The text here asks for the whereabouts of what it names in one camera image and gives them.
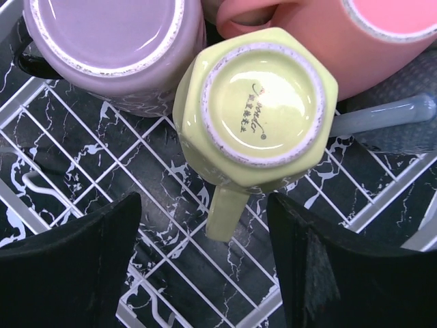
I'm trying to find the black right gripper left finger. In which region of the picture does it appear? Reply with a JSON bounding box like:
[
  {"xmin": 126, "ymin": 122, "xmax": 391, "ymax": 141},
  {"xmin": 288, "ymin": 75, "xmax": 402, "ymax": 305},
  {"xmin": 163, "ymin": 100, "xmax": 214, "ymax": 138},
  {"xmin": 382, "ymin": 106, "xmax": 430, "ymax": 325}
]
[{"xmin": 1, "ymin": 192, "xmax": 142, "ymax": 327}]

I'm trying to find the yellow-green ceramic mug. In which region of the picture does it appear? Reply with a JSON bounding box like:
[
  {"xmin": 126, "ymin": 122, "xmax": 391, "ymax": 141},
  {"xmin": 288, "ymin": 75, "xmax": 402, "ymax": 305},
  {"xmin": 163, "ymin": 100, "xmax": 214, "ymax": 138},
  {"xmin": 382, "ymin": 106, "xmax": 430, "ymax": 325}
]
[{"xmin": 173, "ymin": 27, "xmax": 338, "ymax": 242}]

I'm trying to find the purple ceramic mug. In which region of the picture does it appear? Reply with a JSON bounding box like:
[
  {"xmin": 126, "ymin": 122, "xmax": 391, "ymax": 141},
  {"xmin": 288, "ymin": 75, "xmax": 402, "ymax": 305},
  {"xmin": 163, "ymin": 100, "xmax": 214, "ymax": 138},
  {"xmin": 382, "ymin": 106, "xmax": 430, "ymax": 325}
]
[{"xmin": 10, "ymin": 0, "xmax": 206, "ymax": 117}]

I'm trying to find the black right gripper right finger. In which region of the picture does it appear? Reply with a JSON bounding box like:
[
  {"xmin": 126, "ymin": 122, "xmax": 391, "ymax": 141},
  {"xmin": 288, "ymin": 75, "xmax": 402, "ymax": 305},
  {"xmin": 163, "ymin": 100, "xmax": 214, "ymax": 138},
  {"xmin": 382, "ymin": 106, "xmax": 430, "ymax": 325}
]
[{"xmin": 266, "ymin": 193, "xmax": 436, "ymax": 327}]

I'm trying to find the white wire dish rack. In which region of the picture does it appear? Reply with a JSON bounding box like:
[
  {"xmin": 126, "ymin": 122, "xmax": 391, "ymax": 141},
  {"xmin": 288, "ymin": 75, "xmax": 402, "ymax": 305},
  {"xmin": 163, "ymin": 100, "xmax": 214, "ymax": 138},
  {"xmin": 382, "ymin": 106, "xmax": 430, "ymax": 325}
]
[{"xmin": 1, "ymin": 1, "xmax": 436, "ymax": 327}]

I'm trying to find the pink mug white inside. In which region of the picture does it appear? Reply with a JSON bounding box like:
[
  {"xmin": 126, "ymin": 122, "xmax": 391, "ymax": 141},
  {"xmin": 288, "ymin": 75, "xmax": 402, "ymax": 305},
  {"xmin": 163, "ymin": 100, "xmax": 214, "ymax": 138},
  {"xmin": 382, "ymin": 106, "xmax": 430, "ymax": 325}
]
[{"xmin": 216, "ymin": 0, "xmax": 436, "ymax": 100}]

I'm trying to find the small white cup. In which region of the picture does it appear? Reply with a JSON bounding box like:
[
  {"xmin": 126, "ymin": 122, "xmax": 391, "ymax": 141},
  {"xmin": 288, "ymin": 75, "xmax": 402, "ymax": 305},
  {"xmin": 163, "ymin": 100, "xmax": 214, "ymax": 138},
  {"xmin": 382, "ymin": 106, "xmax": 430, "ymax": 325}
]
[{"xmin": 330, "ymin": 49, "xmax": 436, "ymax": 154}]

